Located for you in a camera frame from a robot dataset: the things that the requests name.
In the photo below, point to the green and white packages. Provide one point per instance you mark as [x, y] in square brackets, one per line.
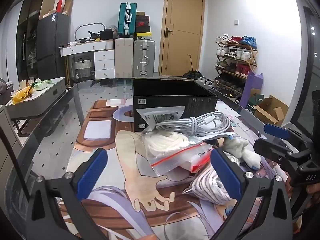
[41, 84]

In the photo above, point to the grey plush toy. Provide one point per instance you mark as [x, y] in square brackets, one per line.
[114, 31]

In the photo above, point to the green boxes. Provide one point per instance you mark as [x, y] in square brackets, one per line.
[255, 101]

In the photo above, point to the red print shoe box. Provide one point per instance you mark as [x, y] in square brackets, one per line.
[143, 24]

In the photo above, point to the printed desk mat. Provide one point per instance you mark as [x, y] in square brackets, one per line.
[105, 130]

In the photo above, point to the purple bag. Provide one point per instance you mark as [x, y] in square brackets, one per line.
[251, 90]

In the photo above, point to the black cardboard box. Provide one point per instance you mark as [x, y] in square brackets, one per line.
[162, 100]

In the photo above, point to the green and white medicine packet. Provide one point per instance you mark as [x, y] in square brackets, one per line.
[160, 115]

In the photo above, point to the white dresser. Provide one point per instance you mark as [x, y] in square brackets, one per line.
[103, 55]

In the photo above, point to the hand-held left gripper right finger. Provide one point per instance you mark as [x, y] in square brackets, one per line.
[225, 172]

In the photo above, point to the beige suitcase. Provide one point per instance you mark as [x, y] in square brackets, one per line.
[123, 57]

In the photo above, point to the wicker basket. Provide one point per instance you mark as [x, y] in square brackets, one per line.
[83, 67]

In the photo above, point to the bagged striped cloth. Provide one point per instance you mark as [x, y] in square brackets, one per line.
[210, 187]

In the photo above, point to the tall flat cardboard box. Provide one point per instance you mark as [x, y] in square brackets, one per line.
[48, 0]

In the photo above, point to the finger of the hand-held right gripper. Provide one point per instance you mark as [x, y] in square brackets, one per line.
[275, 130]
[270, 151]

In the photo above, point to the black shoe box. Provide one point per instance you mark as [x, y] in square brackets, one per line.
[142, 18]

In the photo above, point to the grey arched mirror frame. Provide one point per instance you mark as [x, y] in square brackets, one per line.
[86, 24]

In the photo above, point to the open cardboard box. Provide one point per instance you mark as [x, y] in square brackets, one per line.
[271, 111]

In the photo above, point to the black bag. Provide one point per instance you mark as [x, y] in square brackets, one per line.
[106, 34]

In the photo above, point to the dark refrigerator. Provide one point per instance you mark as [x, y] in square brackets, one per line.
[50, 42]

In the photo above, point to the grey coffee table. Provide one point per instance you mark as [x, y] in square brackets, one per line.
[37, 97]

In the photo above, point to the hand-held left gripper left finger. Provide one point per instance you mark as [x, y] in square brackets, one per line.
[92, 172]

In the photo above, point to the dark folded umbrella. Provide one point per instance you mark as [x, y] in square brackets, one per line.
[192, 74]

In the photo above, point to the tan wooden door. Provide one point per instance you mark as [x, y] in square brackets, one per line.
[182, 50]

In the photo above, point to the dark glass cabinet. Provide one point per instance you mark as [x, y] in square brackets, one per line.
[26, 37]

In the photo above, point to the yellow plastic bag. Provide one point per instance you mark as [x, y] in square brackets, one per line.
[21, 95]

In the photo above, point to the white plush toy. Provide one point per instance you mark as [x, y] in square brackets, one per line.
[245, 152]

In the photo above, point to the teal suitcase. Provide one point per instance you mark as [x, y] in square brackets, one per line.
[126, 20]

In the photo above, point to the wooden shoe rack with shoes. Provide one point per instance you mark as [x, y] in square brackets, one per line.
[236, 60]

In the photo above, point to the white sneakers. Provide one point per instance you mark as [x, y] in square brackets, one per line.
[205, 81]

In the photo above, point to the person's right hand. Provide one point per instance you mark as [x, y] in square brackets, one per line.
[313, 190]

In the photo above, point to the silver suitcase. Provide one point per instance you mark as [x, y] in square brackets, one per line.
[144, 57]

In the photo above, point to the red paper bag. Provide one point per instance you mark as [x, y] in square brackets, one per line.
[59, 5]

